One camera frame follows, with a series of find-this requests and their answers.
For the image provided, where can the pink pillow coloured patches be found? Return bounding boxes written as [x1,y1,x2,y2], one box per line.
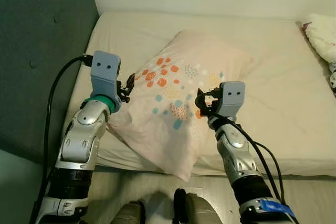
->
[107,30,254,182]

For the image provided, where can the beige mattress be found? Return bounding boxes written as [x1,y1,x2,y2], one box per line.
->
[62,12,336,177]

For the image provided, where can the grey right robot leg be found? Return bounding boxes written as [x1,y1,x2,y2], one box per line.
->
[173,188,224,224]

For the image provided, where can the blue tape strip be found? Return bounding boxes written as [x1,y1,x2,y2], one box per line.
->
[260,199,295,217]

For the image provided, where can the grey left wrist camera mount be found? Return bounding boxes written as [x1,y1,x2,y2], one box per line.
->
[90,51,122,103]

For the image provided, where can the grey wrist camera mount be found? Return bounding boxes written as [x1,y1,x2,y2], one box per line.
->
[90,51,122,103]
[215,81,246,121]

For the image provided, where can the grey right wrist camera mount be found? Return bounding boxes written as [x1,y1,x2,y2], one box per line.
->
[215,81,246,121]

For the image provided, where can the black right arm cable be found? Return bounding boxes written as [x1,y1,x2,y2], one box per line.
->
[195,90,287,208]

